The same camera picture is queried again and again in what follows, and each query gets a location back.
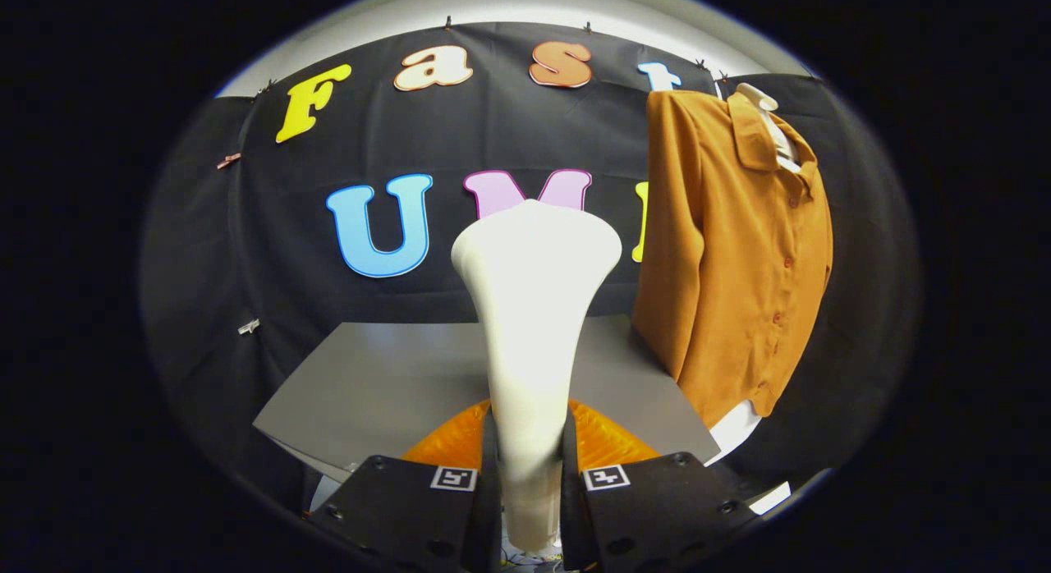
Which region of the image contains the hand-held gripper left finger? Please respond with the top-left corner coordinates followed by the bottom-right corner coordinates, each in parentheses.
top-left (308, 399), bottom-right (502, 573)

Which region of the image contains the white garment steamer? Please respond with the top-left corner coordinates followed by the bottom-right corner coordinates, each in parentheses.
top-left (450, 199), bottom-right (623, 556)

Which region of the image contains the white clothes hanger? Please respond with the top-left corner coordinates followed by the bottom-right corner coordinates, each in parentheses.
top-left (735, 82), bottom-right (804, 176)

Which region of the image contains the orange button-up shirt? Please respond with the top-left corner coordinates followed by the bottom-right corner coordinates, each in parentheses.
top-left (631, 87), bottom-right (834, 430)

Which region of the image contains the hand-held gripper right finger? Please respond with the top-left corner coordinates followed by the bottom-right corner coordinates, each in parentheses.
top-left (561, 399), bottom-right (760, 573)

